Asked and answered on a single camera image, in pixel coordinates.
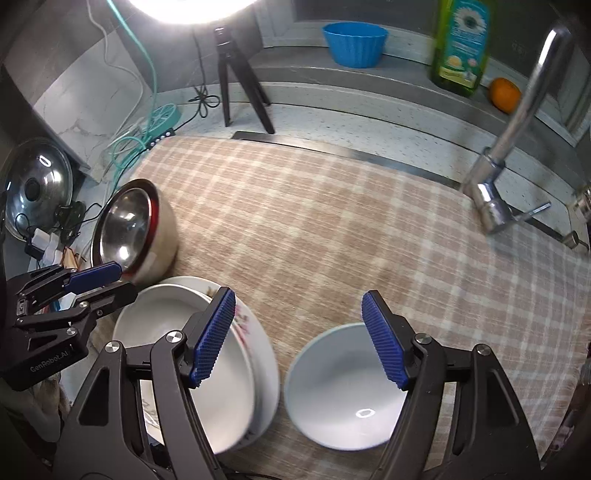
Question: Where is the plain white plate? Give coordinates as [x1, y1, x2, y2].
[113, 284, 256, 454]

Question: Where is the large steel bowl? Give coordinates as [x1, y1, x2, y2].
[94, 179, 181, 288]

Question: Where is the small white bowl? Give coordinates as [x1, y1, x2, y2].
[283, 323, 406, 451]

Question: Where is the floral plate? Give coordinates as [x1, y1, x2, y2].
[139, 276, 280, 454]

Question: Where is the red steel bowl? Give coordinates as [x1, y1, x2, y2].
[90, 179, 158, 275]

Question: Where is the chrome kitchen faucet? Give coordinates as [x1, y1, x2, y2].
[460, 22, 573, 235]

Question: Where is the gloved left hand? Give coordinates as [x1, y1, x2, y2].
[1, 373, 70, 443]

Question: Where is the steel pot lid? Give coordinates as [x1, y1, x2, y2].
[5, 138, 73, 242]

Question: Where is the checkered table cloth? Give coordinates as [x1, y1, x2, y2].
[127, 136, 590, 452]

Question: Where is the black mini tripod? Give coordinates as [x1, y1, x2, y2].
[213, 27, 276, 134]

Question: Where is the orange fruit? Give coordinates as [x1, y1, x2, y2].
[488, 78, 522, 115]

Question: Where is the green dish soap bottle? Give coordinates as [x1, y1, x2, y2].
[431, 0, 496, 98]

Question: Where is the blue plastic cup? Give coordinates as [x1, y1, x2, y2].
[322, 22, 389, 69]

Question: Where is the teal coiled cable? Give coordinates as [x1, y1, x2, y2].
[103, 0, 174, 195]

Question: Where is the black light cable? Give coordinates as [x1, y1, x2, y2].
[172, 27, 223, 135]

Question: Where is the white cable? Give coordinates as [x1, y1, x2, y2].
[85, 0, 150, 153]

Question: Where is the ring light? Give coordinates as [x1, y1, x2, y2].
[130, 0, 256, 26]

